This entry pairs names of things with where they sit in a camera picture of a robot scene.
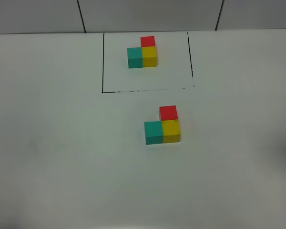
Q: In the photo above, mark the teal template cube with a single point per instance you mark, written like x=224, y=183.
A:
x=135, y=57

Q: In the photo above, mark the yellow template cube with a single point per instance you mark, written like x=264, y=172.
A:
x=149, y=54

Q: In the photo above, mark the red template cube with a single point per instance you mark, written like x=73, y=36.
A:
x=147, y=41

